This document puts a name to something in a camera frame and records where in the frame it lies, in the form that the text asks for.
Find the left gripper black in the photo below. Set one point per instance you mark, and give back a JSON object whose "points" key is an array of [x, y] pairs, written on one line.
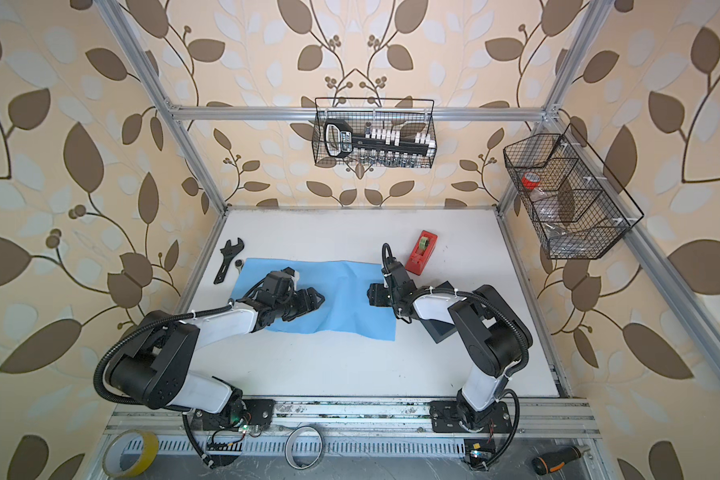
{"points": [[306, 306]]}

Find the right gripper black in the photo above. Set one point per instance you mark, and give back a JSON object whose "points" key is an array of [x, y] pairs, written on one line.
{"points": [[376, 294]]}

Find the light blue wrapping paper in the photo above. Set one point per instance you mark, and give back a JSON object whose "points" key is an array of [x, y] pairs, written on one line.
{"points": [[344, 285]]}

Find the dark navy gift box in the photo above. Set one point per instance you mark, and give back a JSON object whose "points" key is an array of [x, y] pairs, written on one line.
{"points": [[438, 330]]}

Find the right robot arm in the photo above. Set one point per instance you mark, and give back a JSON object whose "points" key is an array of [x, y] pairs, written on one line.
{"points": [[495, 338]]}

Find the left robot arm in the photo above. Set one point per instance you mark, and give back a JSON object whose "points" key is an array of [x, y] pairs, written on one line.
{"points": [[151, 365]]}

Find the red tape dispenser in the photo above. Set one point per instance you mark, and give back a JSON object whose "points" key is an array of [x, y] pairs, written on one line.
{"points": [[421, 253]]}

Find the black adjustable wrench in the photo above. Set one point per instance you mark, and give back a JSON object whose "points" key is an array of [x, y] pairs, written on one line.
{"points": [[229, 252]]}

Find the black socket set tool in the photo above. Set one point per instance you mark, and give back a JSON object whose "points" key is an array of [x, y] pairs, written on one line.
{"points": [[340, 141]]}

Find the red white object in basket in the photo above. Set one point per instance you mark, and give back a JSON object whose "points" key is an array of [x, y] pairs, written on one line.
{"points": [[530, 180]]}

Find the yellow tape roll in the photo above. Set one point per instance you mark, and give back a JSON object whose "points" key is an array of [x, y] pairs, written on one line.
{"points": [[130, 454]]}

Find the orange black screwdriver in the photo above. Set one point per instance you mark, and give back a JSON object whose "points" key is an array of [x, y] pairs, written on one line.
{"points": [[551, 462]]}

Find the back wire basket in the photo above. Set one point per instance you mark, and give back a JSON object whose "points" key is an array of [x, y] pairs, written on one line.
{"points": [[408, 114]]}

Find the wire basket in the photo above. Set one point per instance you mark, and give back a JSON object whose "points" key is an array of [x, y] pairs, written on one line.
{"points": [[581, 209], [408, 114]]}

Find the right wire basket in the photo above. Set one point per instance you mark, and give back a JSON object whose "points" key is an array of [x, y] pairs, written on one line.
{"points": [[581, 209]]}

